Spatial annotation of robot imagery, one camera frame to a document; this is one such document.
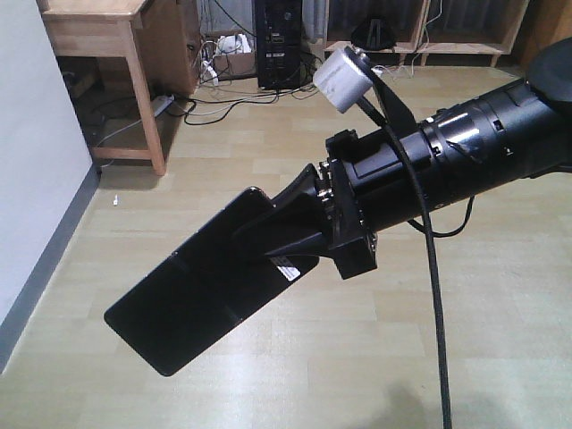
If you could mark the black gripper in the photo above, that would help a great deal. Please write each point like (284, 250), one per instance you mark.
(371, 191)

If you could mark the black smartphone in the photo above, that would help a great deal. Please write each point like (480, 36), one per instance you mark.
(203, 290)

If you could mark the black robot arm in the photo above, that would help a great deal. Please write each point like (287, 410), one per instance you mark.
(522, 129)

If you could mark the white power strip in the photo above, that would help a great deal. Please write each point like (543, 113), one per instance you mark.
(161, 103)

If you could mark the black computer tower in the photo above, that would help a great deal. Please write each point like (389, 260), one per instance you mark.
(278, 26)

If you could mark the wooden shelf unit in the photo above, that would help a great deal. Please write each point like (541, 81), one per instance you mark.
(424, 28)

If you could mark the wooden side table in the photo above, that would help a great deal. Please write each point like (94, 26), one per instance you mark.
(139, 45)

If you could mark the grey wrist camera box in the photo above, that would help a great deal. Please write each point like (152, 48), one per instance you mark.
(342, 79)

